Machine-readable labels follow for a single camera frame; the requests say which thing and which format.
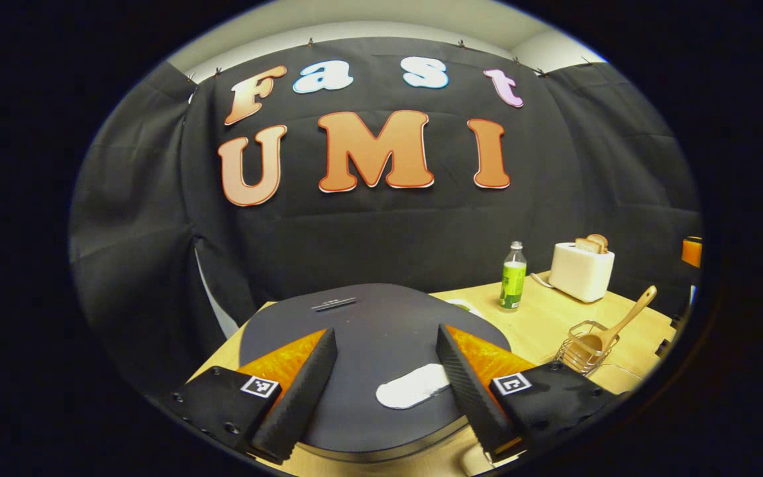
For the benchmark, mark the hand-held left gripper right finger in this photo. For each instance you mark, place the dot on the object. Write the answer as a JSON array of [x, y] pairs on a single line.
[[471, 397]]

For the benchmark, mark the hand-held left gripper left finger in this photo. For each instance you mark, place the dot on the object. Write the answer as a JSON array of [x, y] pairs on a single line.
[[299, 404]]

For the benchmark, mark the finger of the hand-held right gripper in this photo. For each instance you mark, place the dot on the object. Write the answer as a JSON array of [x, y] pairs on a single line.
[[691, 253]]

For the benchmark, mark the wooden spoon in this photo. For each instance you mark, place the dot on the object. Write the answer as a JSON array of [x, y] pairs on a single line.
[[626, 321]]

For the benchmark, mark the dark grey rice cooker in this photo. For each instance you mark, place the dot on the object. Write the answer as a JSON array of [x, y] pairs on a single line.
[[375, 331]]

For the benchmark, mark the toast bread slice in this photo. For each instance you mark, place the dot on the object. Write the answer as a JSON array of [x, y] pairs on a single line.
[[587, 246], [600, 240]]

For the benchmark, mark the white divided dish of grains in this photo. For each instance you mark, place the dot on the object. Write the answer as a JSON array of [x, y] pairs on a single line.
[[462, 304]]

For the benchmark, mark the small black object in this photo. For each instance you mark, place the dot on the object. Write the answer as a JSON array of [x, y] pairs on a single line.
[[665, 348]]

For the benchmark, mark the white toaster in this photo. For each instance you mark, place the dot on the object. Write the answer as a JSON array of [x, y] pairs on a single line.
[[580, 275]]

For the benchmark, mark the green drink bottle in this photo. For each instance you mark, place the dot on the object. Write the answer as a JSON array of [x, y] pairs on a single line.
[[512, 285]]

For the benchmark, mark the black backdrop cloth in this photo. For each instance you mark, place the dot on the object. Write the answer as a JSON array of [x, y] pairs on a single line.
[[388, 245]]

